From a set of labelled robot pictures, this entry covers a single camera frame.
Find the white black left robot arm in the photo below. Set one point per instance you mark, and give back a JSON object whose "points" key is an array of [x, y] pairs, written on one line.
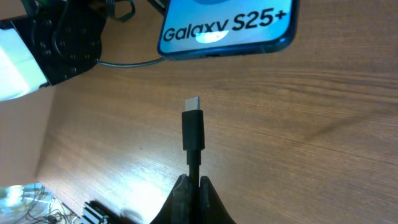
{"points": [[55, 43]]}

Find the blue smartphone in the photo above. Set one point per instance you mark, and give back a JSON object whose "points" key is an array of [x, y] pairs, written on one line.
{"points": [[194, 29]]}

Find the cluttered floor items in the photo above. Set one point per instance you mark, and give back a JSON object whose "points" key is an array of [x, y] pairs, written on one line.
{"points": [[34, 204]]}

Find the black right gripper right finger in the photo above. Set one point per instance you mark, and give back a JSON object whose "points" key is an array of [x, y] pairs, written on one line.
{"points": [[212, 210]]}

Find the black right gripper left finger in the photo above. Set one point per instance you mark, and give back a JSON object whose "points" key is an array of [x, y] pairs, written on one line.
{"points": [[177, 208]]}

